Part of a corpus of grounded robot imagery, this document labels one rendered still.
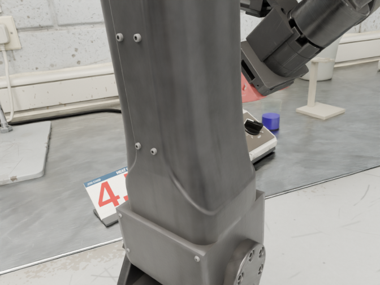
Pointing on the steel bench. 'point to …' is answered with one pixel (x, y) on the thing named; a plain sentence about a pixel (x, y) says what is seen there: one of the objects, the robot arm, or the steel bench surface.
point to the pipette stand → (325, 112)
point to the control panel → (256, 140)
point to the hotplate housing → (255, 155)
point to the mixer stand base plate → (24, 152)
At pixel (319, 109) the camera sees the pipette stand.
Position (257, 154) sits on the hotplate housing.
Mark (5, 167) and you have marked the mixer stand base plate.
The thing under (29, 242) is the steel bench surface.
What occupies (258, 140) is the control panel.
